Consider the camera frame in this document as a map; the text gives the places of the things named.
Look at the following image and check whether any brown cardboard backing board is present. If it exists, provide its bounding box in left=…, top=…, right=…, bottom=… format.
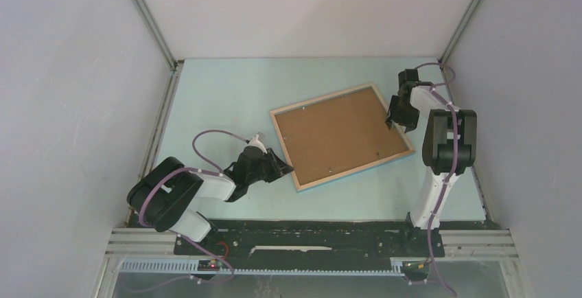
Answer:
left=275, top=87, right=410, bottom=186

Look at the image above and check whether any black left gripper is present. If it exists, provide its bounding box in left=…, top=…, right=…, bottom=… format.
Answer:
left=246, top=148, right=294, bottom=185

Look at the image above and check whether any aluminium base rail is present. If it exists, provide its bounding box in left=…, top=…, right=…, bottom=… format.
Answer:
left=105, top=227, right=520, bottom=279

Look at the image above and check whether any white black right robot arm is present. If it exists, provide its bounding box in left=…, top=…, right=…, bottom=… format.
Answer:
left=385, top=68, right=477, bottom=255

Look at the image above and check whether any wooden picture frame with glass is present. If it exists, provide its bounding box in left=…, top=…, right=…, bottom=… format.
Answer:
left=270, top=82, right=415, bottom=193

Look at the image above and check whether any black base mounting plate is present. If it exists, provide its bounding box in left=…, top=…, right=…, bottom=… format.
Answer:
left=200, top=219, right=445, bottom=272

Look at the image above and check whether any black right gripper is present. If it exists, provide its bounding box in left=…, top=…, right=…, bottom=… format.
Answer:
left=384, top=95, right=420, bottom=133

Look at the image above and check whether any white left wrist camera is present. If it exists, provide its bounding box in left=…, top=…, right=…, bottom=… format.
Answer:
left=247, top=132, right=268, bottom=154

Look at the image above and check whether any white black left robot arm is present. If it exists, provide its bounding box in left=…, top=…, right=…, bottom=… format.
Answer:
left=126, top=146, right=294, bottom=255

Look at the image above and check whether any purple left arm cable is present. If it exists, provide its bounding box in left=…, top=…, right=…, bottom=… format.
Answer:
left=137, top=129, right=251, bottom=295

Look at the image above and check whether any aluminium corner post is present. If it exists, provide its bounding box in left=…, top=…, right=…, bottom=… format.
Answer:
left=132, top=0, right=178, bottom=71
left=439, top=0, right=483, bottom=63

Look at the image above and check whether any left aluminium corner post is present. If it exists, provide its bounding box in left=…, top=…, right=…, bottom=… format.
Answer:
left=132, top=0, right=178, bottom=71

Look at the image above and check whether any right aluminium corner post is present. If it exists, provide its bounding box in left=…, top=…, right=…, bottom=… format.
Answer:
left=439, top=0, right=483, bottom=63

